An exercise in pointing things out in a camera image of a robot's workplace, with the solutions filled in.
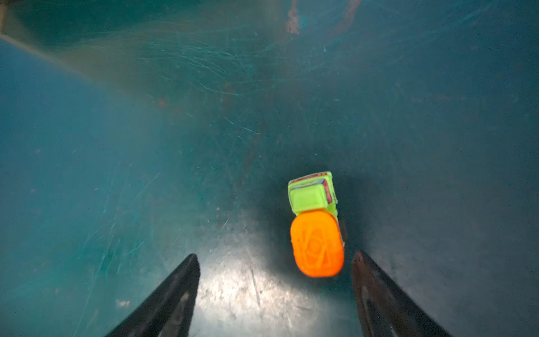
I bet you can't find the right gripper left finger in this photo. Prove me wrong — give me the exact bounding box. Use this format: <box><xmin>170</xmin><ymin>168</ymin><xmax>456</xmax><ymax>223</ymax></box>
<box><xmin>108</xmin><ymin>254</ymin><xmax>201</xmax><ymax>336</ymax></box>

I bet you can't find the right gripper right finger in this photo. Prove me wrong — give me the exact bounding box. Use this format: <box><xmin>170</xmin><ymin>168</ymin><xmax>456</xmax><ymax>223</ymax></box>
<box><xmin>352</xmin><ymin>250</ymin><xmax>450</xmax><ymax>336</ymax></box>

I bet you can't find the green orange toy truck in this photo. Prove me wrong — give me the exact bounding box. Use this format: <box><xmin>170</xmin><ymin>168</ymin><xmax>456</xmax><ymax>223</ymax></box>
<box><xmin>287</xmin><ymin>171</ymin><xmax>345</xmax><ymax>278</ymax></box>

